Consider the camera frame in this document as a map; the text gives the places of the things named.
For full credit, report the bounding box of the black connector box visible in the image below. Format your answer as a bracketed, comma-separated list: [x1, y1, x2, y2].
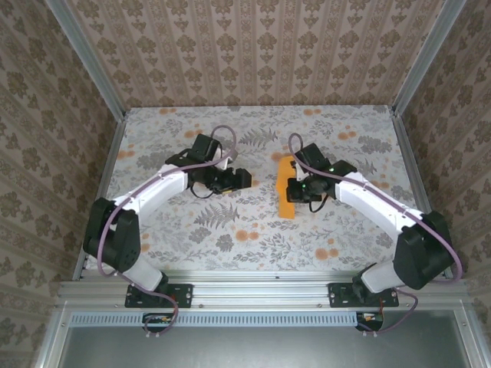
[355, 311, 385, 333]
[142, 312, 174, 334]

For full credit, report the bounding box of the grey metal panel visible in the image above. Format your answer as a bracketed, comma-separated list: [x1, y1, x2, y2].
[36, 306, 491, 368]

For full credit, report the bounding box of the aluminium cross rail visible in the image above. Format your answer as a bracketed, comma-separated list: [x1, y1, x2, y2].
[57, 270, 467, 308]

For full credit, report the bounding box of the aluminium side rail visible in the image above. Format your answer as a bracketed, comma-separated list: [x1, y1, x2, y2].
[71, 114, 128, 281]
[390, 110, 456, 280]

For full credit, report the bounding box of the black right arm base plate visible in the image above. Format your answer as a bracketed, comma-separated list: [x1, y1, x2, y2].
[328, 281, 400, 308]

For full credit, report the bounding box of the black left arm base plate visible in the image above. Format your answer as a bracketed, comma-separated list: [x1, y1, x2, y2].
[124, 282, 193, 308]

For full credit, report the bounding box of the grey slotted cable duct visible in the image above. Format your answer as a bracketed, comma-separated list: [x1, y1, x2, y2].
[71, 310, 384, 327]

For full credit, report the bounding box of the aluminium corner post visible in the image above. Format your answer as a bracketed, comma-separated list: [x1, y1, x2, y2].
[44, 0, 127, 122]
[390, 0, 469, 118]

